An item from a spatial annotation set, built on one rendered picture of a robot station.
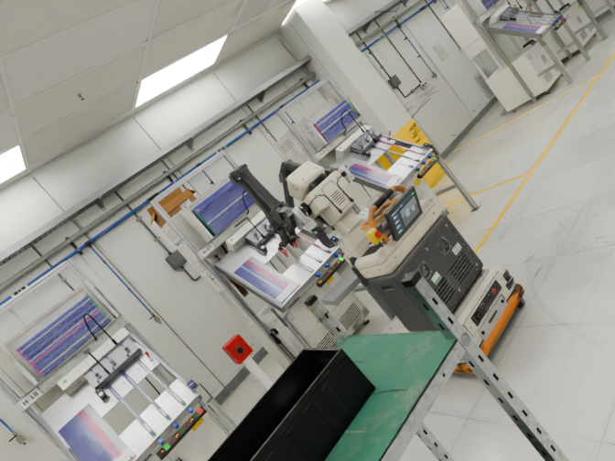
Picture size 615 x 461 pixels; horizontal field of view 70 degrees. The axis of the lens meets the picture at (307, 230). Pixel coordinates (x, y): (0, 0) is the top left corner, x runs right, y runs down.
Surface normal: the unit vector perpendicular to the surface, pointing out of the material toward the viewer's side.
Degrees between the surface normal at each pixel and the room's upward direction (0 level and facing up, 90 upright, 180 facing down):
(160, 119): 90
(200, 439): 90
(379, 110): 90
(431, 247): 90
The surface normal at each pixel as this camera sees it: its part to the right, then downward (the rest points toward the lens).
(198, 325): 0.46, -0.24
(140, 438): -0.11, -0.70
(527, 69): -0.62, 0.60
